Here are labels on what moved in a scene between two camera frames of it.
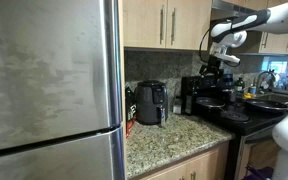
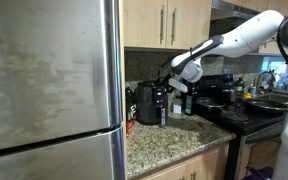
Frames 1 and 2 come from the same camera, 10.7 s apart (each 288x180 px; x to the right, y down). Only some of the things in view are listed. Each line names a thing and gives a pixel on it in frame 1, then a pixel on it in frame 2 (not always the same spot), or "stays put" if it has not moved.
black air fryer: x=151 y=102 stays put
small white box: x=177 y=109 stays put
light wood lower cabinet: x=210 y=166 stays put
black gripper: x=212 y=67 → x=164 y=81
